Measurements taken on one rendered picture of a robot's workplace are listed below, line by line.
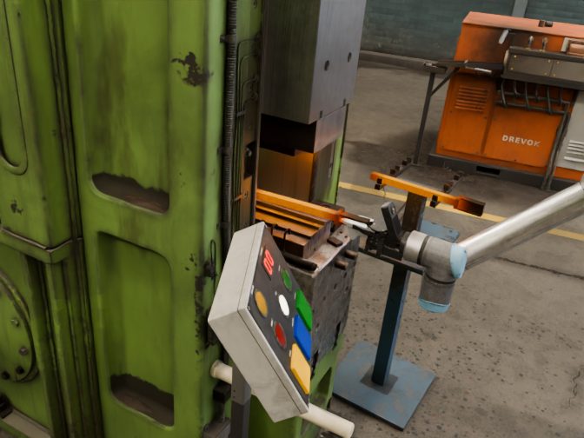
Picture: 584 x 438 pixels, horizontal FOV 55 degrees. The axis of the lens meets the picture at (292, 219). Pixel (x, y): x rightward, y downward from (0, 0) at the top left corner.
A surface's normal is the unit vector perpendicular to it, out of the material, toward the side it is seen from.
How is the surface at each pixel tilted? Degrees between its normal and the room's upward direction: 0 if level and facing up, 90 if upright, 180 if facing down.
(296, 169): 90
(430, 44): 90
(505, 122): 90
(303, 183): 90
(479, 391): 0
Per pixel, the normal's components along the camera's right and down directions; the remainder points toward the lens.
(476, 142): -0.34, 0.41
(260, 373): -0.05, 0.46
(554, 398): 0.08, -0.88
